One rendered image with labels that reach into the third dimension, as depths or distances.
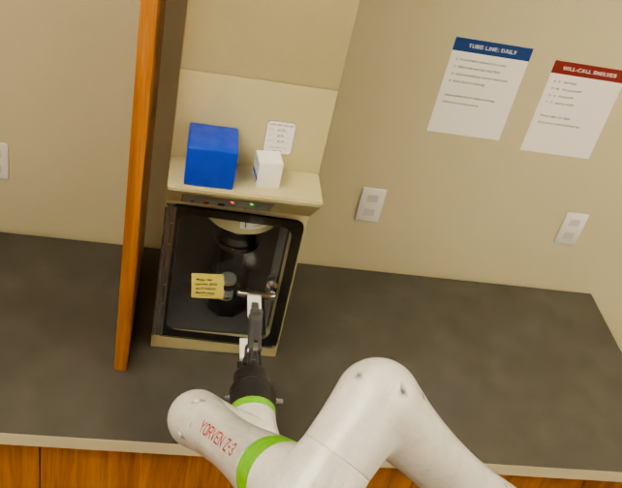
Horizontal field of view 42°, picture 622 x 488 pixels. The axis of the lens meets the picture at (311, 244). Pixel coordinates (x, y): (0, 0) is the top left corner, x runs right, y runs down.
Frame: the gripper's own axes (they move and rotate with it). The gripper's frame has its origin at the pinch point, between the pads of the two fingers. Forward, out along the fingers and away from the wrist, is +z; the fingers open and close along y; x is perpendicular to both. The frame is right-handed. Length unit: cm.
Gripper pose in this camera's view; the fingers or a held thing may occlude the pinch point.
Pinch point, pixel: (250, 321)
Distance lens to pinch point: 184.5
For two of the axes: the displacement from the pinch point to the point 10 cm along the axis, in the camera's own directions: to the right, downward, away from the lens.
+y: 1.8, -7.9, -5.9
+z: -0.8, -6.1, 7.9
